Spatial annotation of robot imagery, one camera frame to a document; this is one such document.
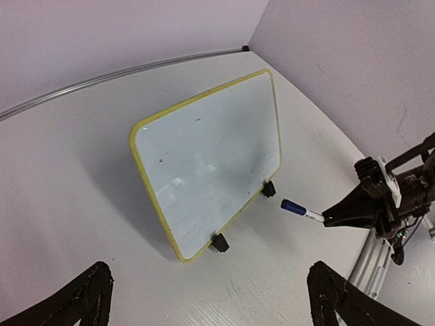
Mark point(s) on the black whiteboard foot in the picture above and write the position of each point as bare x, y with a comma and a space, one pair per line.
219, 243
268, 189

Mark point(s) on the white marker pen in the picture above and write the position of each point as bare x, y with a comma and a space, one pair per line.
314, 216

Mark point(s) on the aluminium back table rail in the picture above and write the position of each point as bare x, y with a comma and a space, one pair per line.
88, 83

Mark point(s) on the black right whiteboard foot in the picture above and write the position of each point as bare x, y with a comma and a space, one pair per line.
268, 189

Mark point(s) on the yellow framed small whiteboard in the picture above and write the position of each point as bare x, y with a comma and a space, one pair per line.
203, 160

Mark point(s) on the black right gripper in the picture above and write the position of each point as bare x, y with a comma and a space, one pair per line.
384, 201

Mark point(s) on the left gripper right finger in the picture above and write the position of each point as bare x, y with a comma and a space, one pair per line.
332, 297

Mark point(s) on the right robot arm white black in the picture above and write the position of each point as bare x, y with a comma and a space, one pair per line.
425, 149

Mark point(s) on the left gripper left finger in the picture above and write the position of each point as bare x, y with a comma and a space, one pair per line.
86, 300

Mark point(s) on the aluminium front rail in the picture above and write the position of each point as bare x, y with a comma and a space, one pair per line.
376, 275

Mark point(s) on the black left whiteboard foot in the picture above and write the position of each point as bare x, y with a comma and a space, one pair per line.
219, 243

